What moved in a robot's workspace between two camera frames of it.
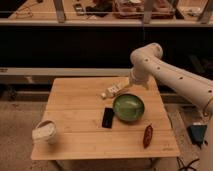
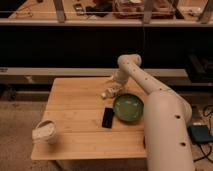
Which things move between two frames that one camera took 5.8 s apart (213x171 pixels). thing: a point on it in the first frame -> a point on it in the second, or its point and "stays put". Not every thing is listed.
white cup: [44, 130] stays put
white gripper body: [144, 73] -> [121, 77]
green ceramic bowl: [128, 107] stays put
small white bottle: [115, 89] stays put
